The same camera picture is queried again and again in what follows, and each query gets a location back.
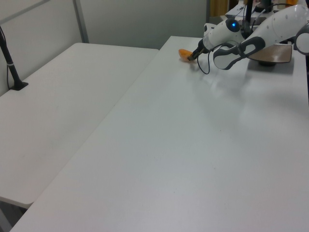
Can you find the orange bread roll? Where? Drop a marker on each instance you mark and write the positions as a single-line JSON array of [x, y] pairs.
[[183, 53]]

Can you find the brown square ceramic plate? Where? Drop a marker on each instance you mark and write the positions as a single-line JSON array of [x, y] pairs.
[[277, 52]]

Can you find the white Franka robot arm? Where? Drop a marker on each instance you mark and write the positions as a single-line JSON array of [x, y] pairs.
[[277, 24]]

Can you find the yellow board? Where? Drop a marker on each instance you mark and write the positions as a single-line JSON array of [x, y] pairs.
[[217, 7]]

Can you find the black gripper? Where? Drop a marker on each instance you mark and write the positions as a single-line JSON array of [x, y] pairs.
[[200, 50]]

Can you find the black vertical pole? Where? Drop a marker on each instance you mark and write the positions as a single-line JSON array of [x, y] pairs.
[[249, 12]]

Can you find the black monitor stand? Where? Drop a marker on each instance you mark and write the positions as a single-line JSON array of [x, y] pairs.
[[264, 6]]

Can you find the gray partition frame post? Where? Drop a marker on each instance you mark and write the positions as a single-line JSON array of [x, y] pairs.
[[81, 21]]

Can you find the black pole stand with base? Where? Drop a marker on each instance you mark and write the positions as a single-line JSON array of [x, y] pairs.
[[9, 65]]

